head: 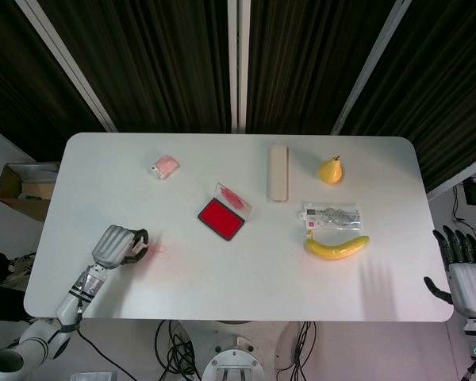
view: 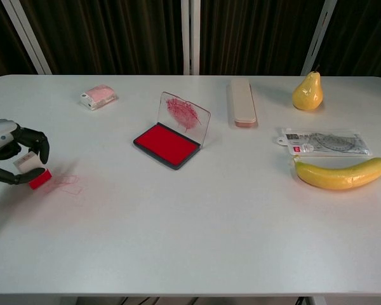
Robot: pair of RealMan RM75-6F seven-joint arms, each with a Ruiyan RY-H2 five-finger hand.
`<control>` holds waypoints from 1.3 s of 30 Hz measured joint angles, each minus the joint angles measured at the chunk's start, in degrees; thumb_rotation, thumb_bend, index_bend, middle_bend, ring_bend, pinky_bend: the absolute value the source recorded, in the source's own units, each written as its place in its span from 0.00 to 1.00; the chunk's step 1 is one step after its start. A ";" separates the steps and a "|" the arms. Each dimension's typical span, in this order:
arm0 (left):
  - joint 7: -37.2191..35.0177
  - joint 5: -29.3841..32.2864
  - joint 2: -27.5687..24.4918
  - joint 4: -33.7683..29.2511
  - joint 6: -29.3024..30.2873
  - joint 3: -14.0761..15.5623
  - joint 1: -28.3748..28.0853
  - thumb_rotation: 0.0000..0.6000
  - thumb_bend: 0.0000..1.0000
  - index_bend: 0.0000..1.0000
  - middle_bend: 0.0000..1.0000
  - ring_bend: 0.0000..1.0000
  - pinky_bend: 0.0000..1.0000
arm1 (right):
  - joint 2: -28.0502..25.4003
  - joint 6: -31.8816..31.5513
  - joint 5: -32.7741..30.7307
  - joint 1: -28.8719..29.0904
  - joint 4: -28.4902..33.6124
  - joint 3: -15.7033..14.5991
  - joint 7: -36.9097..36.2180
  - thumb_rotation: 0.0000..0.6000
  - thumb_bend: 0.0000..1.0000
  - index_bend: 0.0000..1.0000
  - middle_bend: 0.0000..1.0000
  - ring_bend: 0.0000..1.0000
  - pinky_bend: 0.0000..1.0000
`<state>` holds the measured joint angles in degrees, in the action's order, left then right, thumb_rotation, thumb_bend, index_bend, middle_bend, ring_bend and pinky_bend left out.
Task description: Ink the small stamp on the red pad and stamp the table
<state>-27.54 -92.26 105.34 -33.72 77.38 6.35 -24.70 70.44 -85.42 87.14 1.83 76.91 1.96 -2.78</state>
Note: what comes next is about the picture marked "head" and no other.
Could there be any grey sneaker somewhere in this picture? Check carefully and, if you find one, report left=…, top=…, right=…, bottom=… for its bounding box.
left=3, top=252, right=36, bottom=284

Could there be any thin black cable under table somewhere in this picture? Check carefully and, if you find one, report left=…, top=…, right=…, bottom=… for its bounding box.
left=292, top=320, right=319, bottom=368

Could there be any red ink pad clear lid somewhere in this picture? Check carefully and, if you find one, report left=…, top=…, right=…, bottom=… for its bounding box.
left=197, top=182, right=255, bottom=242

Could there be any black floor cable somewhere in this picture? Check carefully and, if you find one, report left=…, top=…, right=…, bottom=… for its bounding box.
left=451, top=184, right=476, bottom=224

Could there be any long beige plastic case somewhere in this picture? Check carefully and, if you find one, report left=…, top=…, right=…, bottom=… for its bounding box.
left=266, top=144, right=291, bottom=203

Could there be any short white frame post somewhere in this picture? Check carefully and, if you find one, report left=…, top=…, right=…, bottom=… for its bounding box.
left=425, top=157, right=476, bottom=200

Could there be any upright white frame post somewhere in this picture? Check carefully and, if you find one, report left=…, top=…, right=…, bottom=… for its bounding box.
left=226, top=0, right=252, bottom=134

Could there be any dark pleated curtain panel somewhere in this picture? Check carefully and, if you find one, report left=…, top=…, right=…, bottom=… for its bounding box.
left=244, top=0, right=394, bottom=136
left=35, top=0, right=233, bottom=133
left=0, top=0, right=109, bottom=163
left=338, top=0, right=476, bottom=192

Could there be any round silver robot base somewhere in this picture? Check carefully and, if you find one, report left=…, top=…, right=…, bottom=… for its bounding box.
left=200, top=333, right=265, bottom=381

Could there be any black cable bundle under table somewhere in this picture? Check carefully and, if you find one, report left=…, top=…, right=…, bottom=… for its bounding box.
left=154, top=319, right=202, bottom=381

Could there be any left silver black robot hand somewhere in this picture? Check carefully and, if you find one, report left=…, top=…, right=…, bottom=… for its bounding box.
left=91, top=223, right=150, bottom=271

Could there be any yellow pear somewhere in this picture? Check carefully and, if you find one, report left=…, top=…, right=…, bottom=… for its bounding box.
left=317, top=155, right=344, bottom=186

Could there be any yellow banana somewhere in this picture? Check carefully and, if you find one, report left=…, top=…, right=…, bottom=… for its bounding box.
left=303, top=229, right=371, bottom=262

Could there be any slanted white frame post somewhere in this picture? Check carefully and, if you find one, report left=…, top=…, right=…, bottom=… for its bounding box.
left=328, top=0, right=417, bottom=137
left=14, top=0, right=118, bottom=133

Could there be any clear plastic packet with label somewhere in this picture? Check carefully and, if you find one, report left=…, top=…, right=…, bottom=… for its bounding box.
left=299, top=201, right=363, bottom=231

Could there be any small pink white box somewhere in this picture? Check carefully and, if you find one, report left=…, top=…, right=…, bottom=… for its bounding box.
left=148, top=155, right=181, bottom=181

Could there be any brown cardboard box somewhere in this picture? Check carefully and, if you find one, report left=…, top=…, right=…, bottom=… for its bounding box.
left=0, top=161, right=62, bottom=222

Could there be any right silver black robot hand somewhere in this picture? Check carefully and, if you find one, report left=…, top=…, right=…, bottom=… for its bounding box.
left=423, top=225, right=476, bottom=318

